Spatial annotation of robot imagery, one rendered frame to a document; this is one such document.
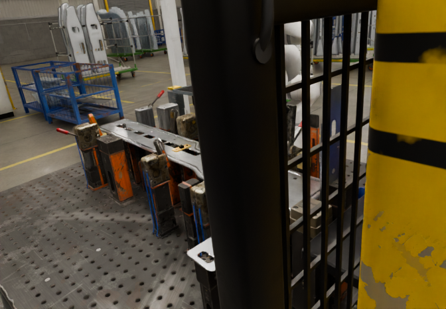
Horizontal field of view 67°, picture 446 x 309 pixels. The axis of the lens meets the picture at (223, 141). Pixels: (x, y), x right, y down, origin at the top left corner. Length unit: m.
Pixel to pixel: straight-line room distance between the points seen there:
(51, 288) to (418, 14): 1.33
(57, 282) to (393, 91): 1.31
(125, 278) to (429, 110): 1.18
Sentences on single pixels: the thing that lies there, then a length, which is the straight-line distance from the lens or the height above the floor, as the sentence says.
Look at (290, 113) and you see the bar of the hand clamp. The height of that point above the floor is 1.19.
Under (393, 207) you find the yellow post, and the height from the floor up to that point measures 1.39.
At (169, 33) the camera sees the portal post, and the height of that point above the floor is 1.34.
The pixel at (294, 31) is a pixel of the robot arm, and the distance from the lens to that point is 1.29.
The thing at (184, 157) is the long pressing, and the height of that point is 1.00.
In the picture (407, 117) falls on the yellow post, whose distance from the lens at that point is 0.25.
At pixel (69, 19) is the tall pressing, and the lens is 10.12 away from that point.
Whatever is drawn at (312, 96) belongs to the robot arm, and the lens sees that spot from 1.63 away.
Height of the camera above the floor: 1.53
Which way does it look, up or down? 21 degrees down
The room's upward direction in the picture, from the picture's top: 6 degrees counter-clockwise
